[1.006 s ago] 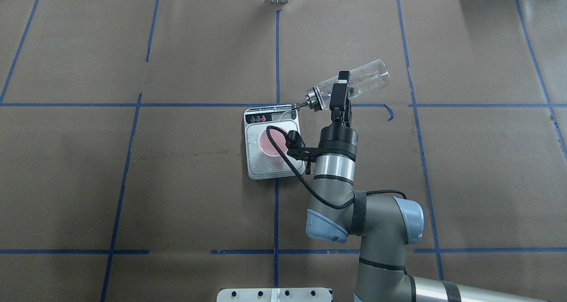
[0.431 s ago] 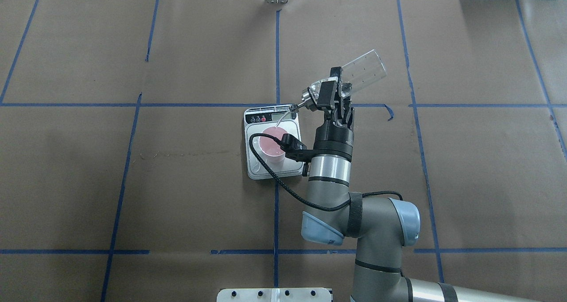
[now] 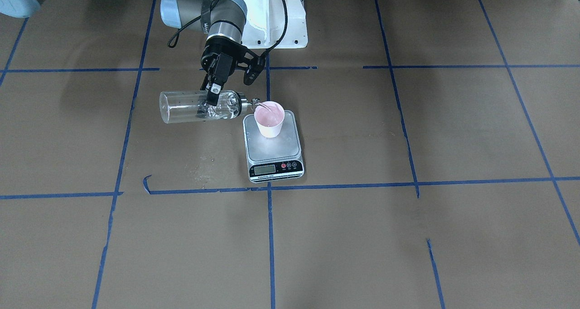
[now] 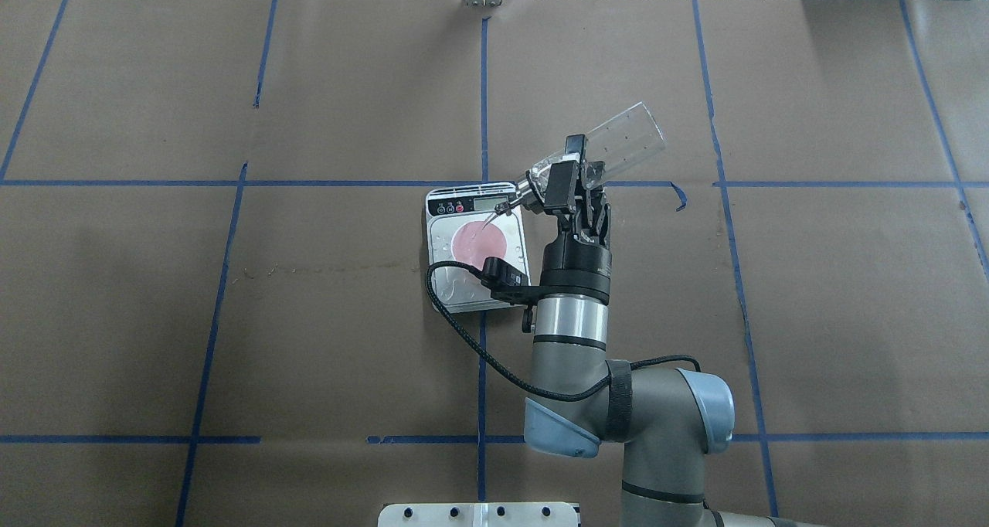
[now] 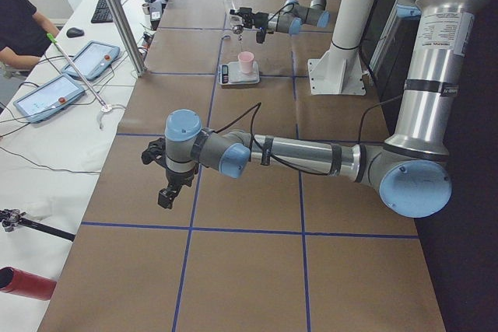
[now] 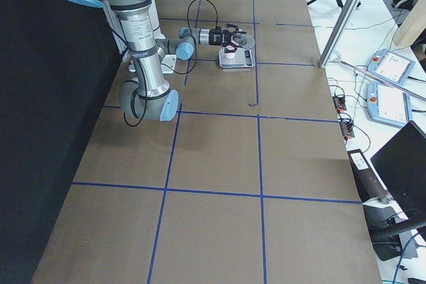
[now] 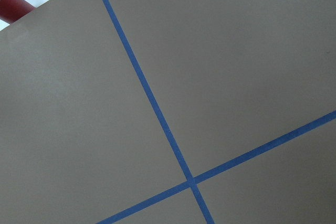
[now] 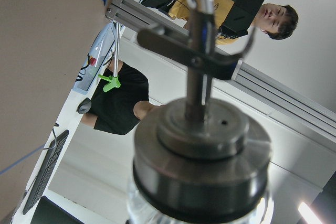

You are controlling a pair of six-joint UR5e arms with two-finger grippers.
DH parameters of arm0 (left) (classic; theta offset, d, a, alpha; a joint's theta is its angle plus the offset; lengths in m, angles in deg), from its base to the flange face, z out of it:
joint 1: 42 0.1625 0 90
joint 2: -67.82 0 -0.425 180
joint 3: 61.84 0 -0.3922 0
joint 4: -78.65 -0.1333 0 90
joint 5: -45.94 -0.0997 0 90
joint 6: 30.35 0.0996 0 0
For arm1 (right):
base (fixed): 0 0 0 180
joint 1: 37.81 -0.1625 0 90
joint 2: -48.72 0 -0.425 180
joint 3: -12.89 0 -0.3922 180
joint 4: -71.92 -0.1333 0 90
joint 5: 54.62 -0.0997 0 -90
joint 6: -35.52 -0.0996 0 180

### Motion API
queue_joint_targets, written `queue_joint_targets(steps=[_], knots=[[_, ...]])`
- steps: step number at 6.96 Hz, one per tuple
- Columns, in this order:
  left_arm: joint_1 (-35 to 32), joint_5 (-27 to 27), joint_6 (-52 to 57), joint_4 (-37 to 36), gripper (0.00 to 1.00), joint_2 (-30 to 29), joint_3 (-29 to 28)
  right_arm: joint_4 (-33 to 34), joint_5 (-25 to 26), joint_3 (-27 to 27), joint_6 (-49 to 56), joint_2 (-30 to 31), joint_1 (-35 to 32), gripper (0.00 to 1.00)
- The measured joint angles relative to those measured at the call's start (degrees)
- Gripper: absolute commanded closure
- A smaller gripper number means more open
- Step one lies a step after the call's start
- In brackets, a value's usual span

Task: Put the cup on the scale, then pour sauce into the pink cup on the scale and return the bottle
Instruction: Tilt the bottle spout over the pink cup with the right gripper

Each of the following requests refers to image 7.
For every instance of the brown paper table cover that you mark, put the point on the brown paper table cover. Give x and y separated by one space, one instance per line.
80 141

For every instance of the blue tape grid lines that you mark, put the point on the blue tape grid lines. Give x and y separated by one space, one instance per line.
192 181

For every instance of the red cylinder roll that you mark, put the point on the red cylinder roll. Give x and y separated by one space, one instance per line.
13 10

